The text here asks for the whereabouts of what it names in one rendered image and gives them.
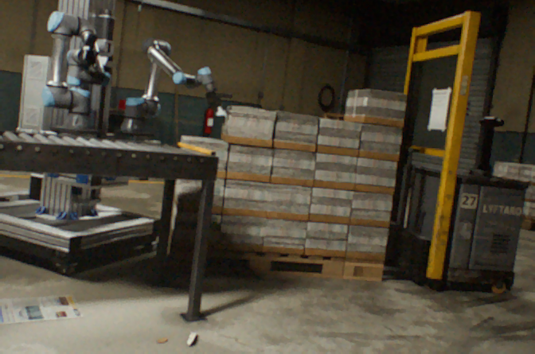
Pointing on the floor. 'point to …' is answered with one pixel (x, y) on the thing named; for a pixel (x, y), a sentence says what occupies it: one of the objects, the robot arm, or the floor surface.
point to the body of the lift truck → (473, 226)
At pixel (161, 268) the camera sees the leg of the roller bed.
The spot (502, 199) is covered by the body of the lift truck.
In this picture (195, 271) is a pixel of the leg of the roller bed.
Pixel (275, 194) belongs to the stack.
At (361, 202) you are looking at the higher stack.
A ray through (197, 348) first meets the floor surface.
